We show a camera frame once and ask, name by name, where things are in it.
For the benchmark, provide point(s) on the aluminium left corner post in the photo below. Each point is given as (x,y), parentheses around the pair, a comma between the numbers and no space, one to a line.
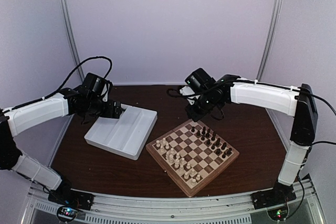
(69,32)

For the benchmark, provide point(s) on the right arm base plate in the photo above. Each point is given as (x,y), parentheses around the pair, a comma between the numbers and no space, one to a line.
(272,197)

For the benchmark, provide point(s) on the right controller board with LEDs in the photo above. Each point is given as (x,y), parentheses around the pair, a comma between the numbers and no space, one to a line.
(278,213)

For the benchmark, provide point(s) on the controller board with leds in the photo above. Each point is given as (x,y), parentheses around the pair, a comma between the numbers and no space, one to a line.
(66,214)
(278,213)

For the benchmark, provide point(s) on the aluminium front frame rail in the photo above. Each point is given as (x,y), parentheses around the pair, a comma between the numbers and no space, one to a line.
(236,208)

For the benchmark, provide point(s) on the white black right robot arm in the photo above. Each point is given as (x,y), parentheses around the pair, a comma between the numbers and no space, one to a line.
(204,93)

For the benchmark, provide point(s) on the white plastic sorting tray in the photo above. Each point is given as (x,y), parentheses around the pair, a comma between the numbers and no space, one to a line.
(125,136)

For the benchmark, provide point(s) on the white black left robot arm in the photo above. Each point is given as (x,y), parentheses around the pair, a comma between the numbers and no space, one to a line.
(89,98)

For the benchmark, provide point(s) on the aluminium corner post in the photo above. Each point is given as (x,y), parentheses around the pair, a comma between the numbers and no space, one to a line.
(276,10)
(69,32)

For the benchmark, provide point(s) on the aluminium right corner post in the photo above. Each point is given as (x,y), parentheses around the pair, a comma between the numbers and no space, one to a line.
(276,10)

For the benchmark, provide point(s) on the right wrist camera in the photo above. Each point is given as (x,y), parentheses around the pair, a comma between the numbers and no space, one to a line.
(186,90)

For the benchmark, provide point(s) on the wooden chess board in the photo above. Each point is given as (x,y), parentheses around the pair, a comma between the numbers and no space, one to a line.
(216,164)

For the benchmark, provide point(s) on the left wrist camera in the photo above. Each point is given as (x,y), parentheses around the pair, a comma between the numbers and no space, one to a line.
(106,90)

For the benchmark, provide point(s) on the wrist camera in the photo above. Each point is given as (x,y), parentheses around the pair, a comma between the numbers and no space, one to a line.
(106,90)
(186,90)

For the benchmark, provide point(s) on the left controller board with LEDs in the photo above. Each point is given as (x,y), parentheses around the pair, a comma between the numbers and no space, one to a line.
(66,214)

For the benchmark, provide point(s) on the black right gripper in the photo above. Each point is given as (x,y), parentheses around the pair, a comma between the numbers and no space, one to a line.
(196,116)

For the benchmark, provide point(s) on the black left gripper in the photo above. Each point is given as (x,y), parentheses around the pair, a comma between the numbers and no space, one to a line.
(108,113)

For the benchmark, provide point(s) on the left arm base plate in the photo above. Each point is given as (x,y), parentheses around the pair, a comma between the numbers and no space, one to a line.
(72,198)

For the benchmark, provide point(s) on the white chess pieces group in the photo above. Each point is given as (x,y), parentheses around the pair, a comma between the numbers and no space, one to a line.
(185,156)

